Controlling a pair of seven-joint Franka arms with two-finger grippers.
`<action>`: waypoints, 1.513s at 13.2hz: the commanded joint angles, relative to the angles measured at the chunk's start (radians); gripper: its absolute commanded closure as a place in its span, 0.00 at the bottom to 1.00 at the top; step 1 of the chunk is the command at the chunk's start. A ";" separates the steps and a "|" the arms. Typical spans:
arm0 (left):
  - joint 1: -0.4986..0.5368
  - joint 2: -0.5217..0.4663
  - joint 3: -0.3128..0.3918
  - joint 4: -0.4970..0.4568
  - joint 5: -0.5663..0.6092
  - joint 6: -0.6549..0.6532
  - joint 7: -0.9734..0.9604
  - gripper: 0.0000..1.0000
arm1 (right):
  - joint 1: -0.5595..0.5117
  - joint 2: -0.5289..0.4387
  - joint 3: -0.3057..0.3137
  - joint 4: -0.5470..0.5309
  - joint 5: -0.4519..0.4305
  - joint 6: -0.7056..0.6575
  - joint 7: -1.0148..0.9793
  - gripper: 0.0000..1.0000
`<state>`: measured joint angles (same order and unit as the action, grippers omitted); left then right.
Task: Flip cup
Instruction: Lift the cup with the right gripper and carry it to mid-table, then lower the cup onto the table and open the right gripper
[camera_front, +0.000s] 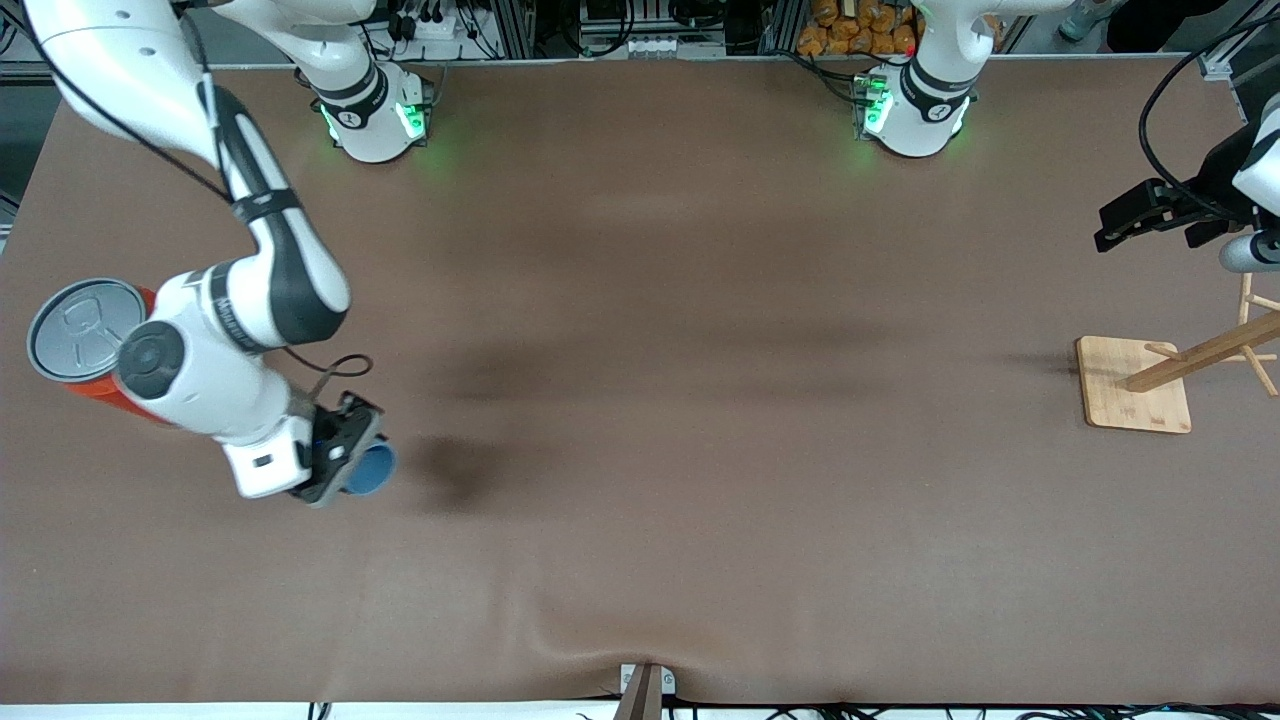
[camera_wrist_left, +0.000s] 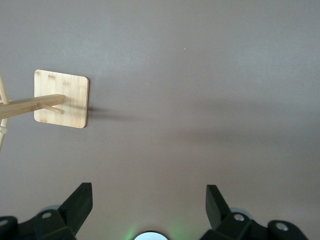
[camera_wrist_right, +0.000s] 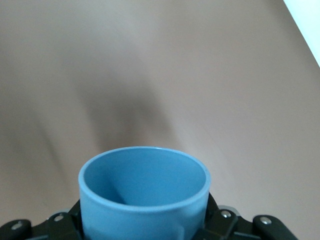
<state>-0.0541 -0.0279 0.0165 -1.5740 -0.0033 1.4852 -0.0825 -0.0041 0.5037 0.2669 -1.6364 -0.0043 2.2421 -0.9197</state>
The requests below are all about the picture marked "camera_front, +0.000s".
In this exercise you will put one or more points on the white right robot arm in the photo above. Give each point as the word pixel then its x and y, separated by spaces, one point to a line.
pixel 200 380

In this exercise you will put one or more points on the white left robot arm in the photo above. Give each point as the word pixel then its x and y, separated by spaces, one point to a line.
pixel 920 110

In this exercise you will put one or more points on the light blue plastic cup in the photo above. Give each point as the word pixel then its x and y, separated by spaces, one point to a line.
pixel 375 470

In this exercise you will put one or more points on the metal camera pole bracket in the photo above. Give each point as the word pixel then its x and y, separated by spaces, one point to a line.
pixel 645 695

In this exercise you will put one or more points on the orange bread pile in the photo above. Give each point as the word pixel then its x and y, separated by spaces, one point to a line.
pixel 860 35

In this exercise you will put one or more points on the brown table cover sheet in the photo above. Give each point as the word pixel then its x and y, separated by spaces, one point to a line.
pixel 640 400

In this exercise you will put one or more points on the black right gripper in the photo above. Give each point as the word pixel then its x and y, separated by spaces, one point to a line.
pixel 352 412

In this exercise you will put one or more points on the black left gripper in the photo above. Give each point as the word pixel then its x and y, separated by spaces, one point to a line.
pixel 1196 196

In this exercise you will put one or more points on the wooden cup rack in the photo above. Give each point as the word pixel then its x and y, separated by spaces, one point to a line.
pixel 1130 395

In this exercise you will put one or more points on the orange can with silver lid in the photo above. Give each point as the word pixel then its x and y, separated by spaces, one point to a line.
pixel 80 330

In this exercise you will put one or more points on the white power strip with plugs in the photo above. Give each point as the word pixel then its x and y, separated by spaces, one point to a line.
pixel 440 28

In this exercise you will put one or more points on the aluminium frame profile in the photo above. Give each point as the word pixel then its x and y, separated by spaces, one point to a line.
pixel 512 28
pixel 785 25
pixel 1225 55

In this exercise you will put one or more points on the person's shoe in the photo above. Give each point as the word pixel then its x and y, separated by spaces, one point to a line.
pixel 1088 20

